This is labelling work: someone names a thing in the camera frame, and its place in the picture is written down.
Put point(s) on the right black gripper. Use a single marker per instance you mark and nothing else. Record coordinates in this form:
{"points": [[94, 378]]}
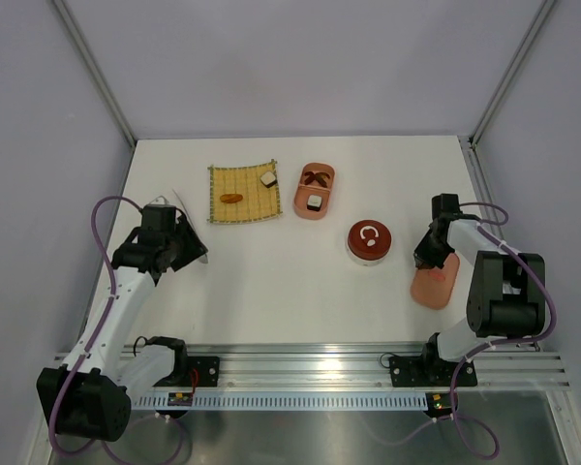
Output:
{"points": [[421, 255]]}

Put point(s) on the left aluminium frame post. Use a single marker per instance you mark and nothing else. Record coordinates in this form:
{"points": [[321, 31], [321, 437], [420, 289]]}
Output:
{"points": [[85, 54]]}

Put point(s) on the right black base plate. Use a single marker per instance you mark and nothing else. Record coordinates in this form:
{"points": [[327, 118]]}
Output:
{"points": [[419, 372]]}

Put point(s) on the right aluminium frame post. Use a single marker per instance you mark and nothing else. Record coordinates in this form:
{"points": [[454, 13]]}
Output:
{"points": [[512, 69]]}

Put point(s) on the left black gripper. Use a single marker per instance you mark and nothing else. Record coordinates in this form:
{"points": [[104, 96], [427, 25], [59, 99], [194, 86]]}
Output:
{"points": [[195, 248]]}

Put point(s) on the round metal bowl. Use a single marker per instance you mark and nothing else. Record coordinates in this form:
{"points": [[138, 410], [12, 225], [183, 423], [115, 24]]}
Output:
{"points": [[365, 262]]}

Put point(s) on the dark red sausage piece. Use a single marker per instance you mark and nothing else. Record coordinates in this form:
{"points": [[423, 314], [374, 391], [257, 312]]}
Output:
{"points": [[322, 180]]}

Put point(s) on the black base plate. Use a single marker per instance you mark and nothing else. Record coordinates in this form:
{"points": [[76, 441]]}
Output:
{"points": [[419, 372], [203, 371]]}

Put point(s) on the red round bowl lid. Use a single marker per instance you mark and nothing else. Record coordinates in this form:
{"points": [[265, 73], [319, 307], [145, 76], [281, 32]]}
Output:
{"points": [[369, 239]]}

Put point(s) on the pink oval lunch box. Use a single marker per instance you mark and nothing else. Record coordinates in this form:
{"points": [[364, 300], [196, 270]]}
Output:
{"points": [[315, 179]]}

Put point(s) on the yellow bamboo mat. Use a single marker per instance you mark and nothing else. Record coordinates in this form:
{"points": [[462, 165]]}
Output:
{"points": [[258, 204]]}

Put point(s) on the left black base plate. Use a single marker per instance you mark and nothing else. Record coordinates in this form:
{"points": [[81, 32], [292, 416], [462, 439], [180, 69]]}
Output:
{"points": [[203, 371]]}

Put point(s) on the white black sushi cube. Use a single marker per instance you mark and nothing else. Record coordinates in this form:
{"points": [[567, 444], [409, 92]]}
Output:
{"points": [[314, 203]]}

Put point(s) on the pink lunch box lid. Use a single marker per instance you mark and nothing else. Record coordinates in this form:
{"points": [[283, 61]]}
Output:
{"points": [[433, 288]]}

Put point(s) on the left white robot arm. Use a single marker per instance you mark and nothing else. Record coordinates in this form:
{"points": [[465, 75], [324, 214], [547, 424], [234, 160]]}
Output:
{"points": [[90, 395]]}

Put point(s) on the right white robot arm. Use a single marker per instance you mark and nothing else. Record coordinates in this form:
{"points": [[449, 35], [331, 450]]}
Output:
{"points": [[506, 300]]}

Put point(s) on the white brown sushi cube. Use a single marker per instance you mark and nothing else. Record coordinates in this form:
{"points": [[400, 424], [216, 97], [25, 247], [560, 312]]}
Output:
{"points": [[268, 179]]}

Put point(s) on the orange carrot piece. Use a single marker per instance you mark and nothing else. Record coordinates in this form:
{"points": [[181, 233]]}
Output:
{"points": [[231, 198]]}

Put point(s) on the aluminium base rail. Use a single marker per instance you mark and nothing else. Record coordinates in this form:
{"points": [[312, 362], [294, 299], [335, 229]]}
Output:
{"points": [[362, 367]]}

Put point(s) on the aluminium frame post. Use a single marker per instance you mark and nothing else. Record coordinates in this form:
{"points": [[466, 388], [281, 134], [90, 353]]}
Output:
{"points": [[85, 54], [512, 69]]}

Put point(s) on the white slotted cable duct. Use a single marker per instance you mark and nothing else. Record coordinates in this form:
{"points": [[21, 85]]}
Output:
{"points": [[282, 401]]}

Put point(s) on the curved red sausage piece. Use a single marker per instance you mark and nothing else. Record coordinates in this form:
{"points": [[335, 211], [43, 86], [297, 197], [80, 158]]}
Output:
{"points": [[314, 176]]}

